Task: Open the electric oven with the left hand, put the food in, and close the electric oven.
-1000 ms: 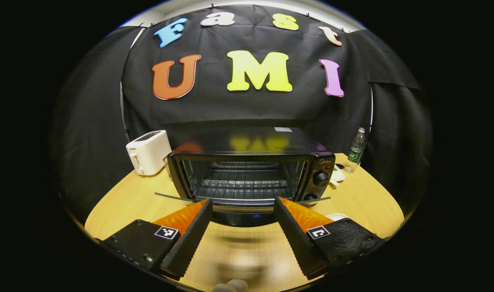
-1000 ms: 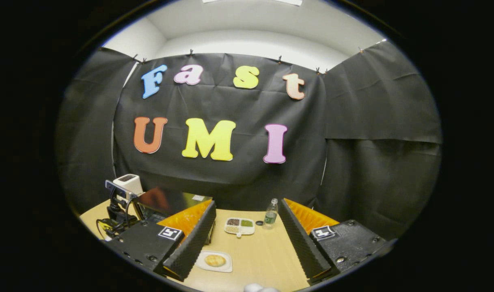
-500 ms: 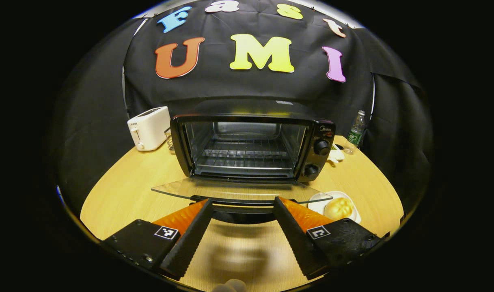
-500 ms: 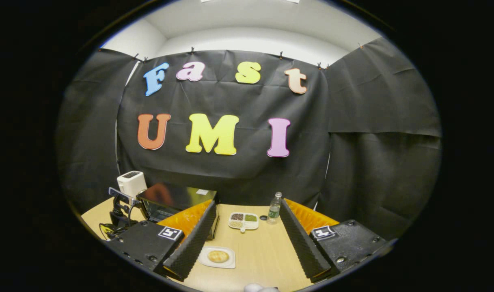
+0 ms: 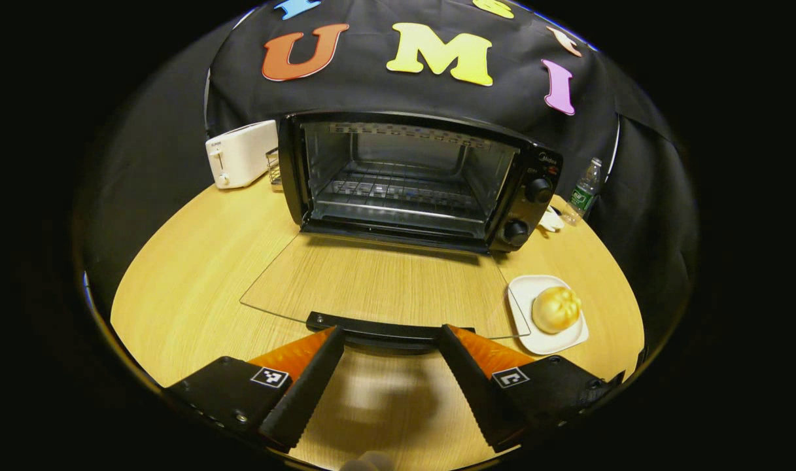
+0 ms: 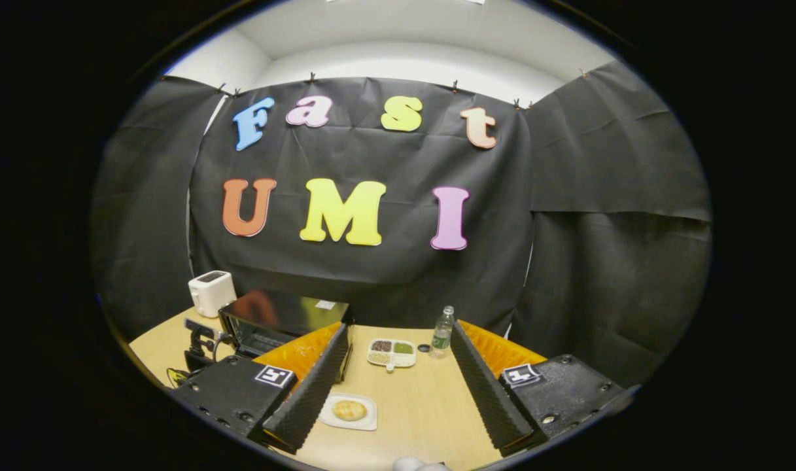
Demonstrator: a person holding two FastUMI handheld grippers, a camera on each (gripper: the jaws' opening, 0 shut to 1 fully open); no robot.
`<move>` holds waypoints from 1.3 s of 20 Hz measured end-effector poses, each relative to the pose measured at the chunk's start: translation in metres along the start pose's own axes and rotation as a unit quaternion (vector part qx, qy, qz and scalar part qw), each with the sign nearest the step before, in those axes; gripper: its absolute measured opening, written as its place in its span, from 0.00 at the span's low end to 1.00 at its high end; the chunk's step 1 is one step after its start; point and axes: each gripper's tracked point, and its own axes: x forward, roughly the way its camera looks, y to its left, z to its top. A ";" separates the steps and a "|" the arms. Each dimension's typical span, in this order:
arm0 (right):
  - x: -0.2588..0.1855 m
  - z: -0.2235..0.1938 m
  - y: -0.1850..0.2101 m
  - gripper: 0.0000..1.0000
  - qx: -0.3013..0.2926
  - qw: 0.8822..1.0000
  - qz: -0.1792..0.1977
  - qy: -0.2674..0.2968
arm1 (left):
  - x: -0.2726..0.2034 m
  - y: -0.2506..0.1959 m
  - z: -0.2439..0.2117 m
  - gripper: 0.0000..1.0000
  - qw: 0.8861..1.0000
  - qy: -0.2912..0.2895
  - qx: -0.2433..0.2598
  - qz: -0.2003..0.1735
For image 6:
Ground clear plastic water bottle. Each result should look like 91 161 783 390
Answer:
430 305 455 359

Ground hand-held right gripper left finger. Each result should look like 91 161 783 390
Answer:
171 321 354 456

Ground white toaster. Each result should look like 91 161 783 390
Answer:
188 270 237 319

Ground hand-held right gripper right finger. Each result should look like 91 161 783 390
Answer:
450 319 634 459

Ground black backdrop cloth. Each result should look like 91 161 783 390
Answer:
90 61 712 388

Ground black electric oven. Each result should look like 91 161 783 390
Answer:
218 290 356 383

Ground white divided grain dish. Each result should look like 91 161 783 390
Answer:
366 338 417 373

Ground white square plate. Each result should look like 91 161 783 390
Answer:
318 392 378 432

